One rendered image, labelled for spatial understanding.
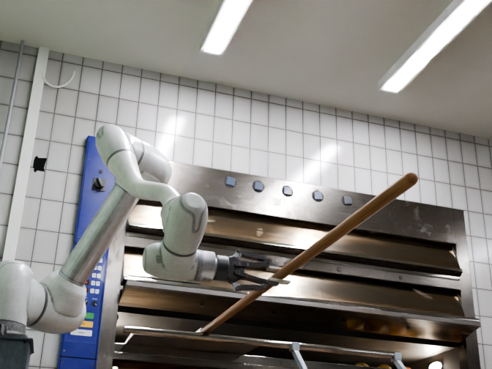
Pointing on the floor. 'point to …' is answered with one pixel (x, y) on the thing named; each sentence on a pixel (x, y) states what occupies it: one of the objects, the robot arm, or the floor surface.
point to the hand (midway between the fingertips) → (278, 275)
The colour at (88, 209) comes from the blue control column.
